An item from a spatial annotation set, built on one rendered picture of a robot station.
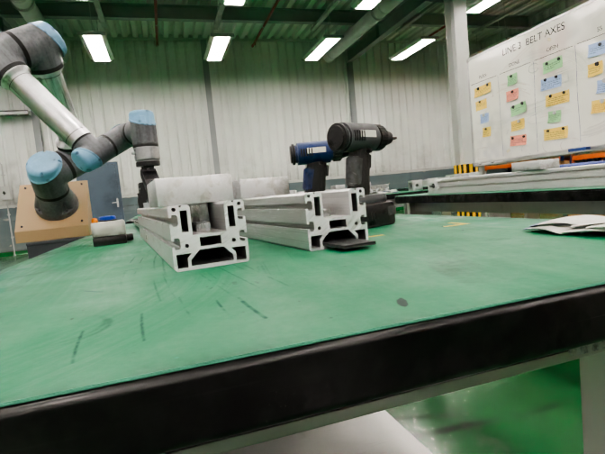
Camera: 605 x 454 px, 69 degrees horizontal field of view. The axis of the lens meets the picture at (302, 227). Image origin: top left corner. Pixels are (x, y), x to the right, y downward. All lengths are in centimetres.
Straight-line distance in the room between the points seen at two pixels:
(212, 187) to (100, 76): 1220
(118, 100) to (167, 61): 163
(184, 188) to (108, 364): 41
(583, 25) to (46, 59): 326
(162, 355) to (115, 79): 1254
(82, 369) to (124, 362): 2
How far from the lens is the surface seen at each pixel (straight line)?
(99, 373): 27
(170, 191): 66
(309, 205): 65
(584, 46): 377
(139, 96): 1265
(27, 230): 190
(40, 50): 165
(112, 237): 122
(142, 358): 28
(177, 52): 1300
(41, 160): 181
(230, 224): 63
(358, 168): 92
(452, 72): 958
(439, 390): 43
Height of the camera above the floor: 87
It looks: 5 degrees down
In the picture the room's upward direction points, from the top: 6 degrees counter-clockwise
